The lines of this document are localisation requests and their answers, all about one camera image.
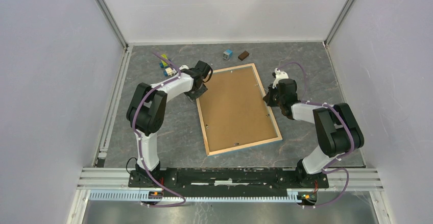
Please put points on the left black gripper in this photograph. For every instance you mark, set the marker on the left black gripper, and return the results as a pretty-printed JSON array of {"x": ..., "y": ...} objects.
[{"x": 191, "y": 96}]

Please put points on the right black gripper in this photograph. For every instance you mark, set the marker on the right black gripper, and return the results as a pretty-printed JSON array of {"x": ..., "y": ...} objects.
[{"x": 268, "y": 97}]

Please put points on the light wooden picture frame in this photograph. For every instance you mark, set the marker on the light wooden picture frame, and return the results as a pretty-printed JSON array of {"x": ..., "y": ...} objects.
[{"x": 236, "y": 149}]

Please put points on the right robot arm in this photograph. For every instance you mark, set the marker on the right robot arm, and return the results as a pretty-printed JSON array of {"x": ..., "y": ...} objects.
[{"x": 338, "y": 132}]

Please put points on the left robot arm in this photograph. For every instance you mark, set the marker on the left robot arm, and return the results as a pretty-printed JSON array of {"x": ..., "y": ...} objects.
[{"x": 147, "y": 108}]

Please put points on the white blue toy car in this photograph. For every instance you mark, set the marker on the white blue toy car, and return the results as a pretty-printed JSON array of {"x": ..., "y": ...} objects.
[{"x": 169, "y": 72}]

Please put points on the green blue toy car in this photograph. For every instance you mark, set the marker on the green blue toy car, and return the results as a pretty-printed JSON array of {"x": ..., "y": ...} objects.
[{"x": 163, "y": 63}]

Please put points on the blue white cube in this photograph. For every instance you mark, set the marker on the blue white cube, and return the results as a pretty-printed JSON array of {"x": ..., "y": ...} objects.
[{"x": 227, "y": 54}]

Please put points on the small brown block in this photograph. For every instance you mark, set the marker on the small brown block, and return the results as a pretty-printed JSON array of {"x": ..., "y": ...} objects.
[{"x": 243, "y": 55}]

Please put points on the aluminium base profile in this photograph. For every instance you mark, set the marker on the aluminium base profile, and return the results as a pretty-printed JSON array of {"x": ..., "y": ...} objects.
[{"x": 360, "y": 179}]

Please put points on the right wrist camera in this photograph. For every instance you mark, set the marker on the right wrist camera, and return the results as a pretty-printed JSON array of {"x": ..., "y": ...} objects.
[{"x": 278, "y": 75}]

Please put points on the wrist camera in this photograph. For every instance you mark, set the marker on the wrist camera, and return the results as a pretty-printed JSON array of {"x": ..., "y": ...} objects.
[
  {"x": 278, "y": 75},
  {"x": 183, "y": 68}
]

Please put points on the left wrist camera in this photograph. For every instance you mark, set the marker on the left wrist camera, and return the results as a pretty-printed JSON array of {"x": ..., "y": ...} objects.
[{"x": 183, "y": 68}]

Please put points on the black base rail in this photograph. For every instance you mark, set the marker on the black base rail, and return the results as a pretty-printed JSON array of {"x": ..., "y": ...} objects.
[{"x": 232, "y": 182}]

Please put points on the left floor aluminium rail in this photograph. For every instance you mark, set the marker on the left floor aluminium rail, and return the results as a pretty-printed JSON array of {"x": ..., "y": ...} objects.
[{"x": 106, "y": 130}]

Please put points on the left corner aluminium post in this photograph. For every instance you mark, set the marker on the left corner aluminium post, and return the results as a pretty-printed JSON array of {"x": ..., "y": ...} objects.
[{"x": 112, "y": 23}]

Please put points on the corner aluminium post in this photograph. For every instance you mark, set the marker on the corner aluminium post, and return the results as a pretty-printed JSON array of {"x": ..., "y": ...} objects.
[
  {"x": 338, "y": 22},
  {"x": 112, "y": 23}
]

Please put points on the slotted cable duct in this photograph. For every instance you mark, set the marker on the slotted cable duct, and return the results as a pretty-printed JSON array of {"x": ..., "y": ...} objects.
[{"x": 159, "y": 197}]

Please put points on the right corner aluminium post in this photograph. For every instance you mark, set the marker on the right corner aluminium post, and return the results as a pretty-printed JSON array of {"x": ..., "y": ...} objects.
[{"x": 338, "y": 22}]

